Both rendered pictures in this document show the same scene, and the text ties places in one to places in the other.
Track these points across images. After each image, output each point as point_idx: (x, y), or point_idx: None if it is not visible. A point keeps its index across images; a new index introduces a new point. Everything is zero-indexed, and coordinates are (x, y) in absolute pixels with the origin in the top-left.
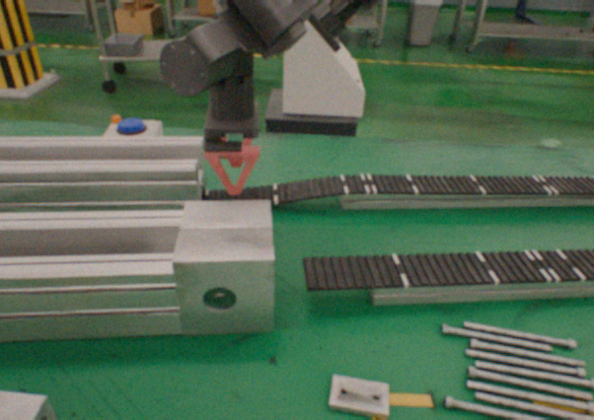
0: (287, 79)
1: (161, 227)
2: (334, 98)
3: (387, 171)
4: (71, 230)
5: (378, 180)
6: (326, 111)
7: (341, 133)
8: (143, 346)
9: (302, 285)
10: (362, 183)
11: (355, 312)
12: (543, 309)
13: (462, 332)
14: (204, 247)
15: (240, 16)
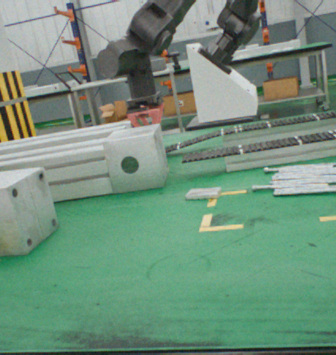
0: (197, 98)
1: (101, 143)
2: (233, 104)
3: None
4: (56, 150)
5: (245, 126)
6: (229, 116)
7: None
8: (93, 199)
9: (186, 173)
10: (234, 129)
11: (215, 175)
12: None
13: (276, 169)
14: (119, 137)
15: (137, 37)
